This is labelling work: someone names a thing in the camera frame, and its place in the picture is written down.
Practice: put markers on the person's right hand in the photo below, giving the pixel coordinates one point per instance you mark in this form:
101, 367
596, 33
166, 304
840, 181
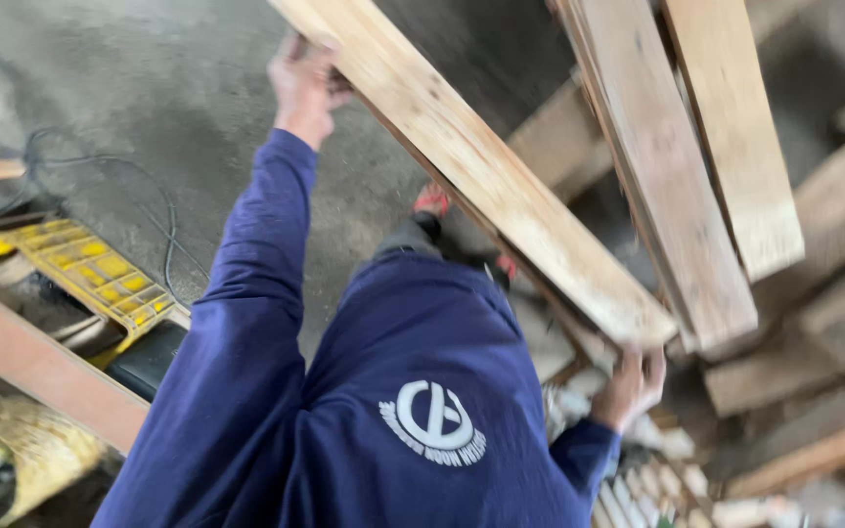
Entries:
631, 392

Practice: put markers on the person's left hand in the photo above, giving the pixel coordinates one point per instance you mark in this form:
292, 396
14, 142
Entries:
304, 92

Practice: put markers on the person's right fingers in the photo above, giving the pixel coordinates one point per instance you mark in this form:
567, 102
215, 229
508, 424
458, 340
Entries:
646, 363

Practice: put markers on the person's left fingers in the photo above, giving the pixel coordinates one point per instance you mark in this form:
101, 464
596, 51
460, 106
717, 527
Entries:
336, 86

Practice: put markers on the long pale wooden plank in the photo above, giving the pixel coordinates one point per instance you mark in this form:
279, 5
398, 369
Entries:
481, 169

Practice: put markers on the heap of white wood offcuts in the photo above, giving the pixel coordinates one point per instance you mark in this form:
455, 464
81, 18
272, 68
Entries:
657, 484

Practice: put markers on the red shoe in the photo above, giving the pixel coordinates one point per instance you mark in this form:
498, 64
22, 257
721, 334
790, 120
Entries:
431, 199

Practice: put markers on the dark trousers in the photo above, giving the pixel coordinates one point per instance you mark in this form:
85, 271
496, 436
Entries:
411, 238

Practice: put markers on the wide weathered wooden plank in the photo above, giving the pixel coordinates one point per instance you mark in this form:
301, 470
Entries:
657, 176

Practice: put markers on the heap of wooden planks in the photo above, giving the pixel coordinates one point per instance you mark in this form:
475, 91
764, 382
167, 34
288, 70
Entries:
826, 308

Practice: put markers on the blue long-sleeved shirt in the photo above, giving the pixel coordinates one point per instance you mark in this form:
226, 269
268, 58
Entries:
408, 381

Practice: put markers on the short pale wooden plank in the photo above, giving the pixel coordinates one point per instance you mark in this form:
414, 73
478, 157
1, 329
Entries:
738, 139

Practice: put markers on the black box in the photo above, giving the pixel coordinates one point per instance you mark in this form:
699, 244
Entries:
145, 359

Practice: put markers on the rusty steel beam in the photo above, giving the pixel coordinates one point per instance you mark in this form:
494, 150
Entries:
41, 363

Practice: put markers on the yellowish woven sack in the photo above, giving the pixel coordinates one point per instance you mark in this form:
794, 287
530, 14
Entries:
41, 451

